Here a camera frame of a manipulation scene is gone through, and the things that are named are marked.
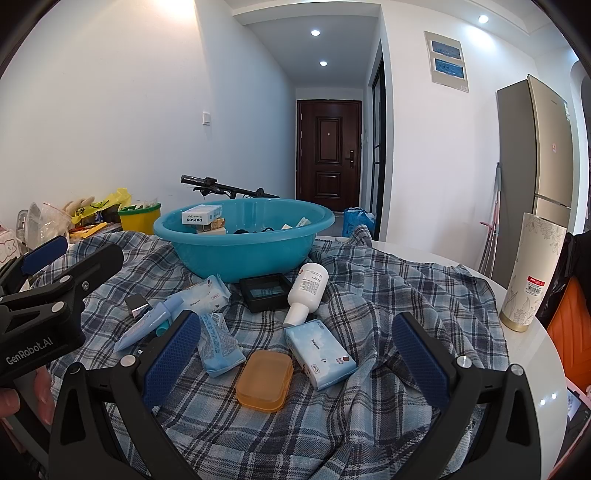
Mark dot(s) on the orange chair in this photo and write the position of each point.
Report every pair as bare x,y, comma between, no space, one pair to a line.
570,337

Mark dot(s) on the black square display box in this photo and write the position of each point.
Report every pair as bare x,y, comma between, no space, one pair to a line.
249,288

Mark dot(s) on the blue patterned tissue pack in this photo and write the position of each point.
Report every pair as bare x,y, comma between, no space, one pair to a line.
221,350

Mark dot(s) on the blue plaid cloth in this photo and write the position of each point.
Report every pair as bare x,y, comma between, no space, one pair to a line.
369,295

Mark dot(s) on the white blue cigarette box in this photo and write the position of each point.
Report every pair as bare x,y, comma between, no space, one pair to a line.
201,214

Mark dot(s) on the light blue tube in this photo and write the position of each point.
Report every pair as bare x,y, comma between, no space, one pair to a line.
138,330

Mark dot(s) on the white plastic bottle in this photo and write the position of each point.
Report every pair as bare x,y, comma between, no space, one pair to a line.
307,286

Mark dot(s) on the clear plastic bag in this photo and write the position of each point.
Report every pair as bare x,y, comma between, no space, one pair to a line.
46,221

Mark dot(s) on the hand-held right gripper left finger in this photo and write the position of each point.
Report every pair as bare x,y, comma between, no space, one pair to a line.
171,355

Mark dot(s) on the orange plastic soap box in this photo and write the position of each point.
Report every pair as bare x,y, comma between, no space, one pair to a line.
263,381

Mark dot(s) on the folded metal drying rack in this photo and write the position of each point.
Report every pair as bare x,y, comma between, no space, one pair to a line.
489,221

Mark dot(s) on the beige plush toy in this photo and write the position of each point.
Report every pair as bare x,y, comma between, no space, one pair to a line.
81,205

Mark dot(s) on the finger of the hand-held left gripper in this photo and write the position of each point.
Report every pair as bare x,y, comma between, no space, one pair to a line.
92,265
44,254

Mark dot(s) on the white floral thermos bottle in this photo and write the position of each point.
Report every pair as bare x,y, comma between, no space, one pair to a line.
531,267

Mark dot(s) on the blue woven bag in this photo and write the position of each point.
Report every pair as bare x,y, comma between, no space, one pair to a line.
355,224

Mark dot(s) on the black scrunchie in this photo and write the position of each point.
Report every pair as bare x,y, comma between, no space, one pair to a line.
254,230

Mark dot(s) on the white light switch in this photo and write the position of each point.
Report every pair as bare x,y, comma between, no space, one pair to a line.
207,118

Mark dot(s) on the light blue tissue pack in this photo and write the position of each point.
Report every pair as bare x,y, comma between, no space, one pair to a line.
318,355

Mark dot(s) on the black framed glass door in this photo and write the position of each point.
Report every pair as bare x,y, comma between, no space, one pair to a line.
378,138

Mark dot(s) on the small black silver box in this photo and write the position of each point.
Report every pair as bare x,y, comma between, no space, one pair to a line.
137,307

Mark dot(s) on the gold cigarette box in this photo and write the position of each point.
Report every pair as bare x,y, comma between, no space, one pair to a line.
212,228

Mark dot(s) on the grey wall panel box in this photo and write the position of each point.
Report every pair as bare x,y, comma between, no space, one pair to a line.
445,60

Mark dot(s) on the blue plastic basin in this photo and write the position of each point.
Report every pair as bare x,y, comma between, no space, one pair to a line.
240,256

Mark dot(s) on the person's left hand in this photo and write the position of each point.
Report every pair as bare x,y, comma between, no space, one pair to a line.
44,397

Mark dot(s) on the yellow green desktop bin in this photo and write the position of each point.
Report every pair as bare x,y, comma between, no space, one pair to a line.
138,221

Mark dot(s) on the gold grey refrigerator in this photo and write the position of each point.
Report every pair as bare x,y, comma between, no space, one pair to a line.
512,161

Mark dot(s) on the stack of books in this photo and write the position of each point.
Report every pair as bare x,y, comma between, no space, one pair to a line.
94,229

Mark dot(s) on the yellow plastic bag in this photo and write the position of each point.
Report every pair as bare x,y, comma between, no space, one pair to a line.
104,205

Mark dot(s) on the dark brown entrance door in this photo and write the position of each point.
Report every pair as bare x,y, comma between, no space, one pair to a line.
328,152

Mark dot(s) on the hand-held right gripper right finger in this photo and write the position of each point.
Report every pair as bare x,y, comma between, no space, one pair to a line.
420,364

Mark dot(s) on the blue white wipes pack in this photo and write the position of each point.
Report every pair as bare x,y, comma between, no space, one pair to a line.
205,293

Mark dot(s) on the dark jacket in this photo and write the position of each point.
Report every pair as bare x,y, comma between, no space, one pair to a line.
568,263

